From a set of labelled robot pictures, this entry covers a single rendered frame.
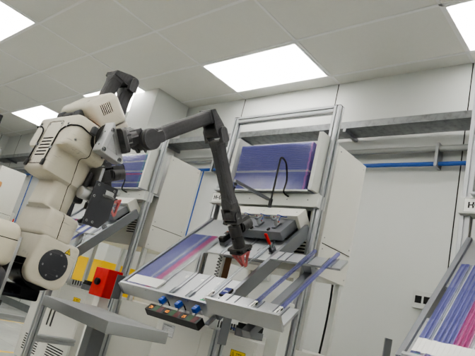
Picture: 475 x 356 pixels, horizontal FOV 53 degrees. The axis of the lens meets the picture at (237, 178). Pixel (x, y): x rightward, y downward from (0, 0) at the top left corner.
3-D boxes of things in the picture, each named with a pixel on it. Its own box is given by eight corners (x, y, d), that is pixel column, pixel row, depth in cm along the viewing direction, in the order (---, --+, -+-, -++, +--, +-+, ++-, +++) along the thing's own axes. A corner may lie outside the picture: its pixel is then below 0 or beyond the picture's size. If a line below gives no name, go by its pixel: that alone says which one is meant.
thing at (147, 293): (216, 319, 193) (211, 304, 191) (124, 294, 238) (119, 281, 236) (218, 318, 194) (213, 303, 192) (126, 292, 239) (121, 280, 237)
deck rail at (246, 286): (220, 321, 192) (215, 308, 190) (216, 319, 193) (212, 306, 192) (311, 235, 240) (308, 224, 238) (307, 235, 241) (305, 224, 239)
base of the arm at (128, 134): (101, 130, 167) (121, 128, 159) (119, 126, 173) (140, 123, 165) (107, 154, 169) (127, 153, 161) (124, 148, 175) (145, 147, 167)
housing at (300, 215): (304, 241, 239) (297, 215, 235) (233, 233, 272) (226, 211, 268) (312, 233, 244) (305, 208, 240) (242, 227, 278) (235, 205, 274)
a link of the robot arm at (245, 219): (220, 212, 213) (235, 213, 208) (236, 203, 221) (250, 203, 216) (226, 236, 216) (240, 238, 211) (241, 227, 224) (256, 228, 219)
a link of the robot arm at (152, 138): (205, 106, 206) (222, 104, 199) (212, 136, 209) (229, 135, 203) (124, 133, 174) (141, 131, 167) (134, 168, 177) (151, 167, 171)
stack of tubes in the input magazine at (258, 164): (304, 189, 241) (314, 141, 249) (231, 188, 276) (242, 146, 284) (317, 197, 250) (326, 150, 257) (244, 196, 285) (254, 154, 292)
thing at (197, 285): (216, 312, 194) (214, 306, 193) (124, 287, 238) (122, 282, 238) (245, 287, 206) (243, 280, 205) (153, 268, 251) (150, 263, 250)
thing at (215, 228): (270, 269, 219) (267, 259, 218) (177, 254, 264) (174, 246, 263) (307, 234, 241) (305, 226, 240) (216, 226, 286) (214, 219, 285)
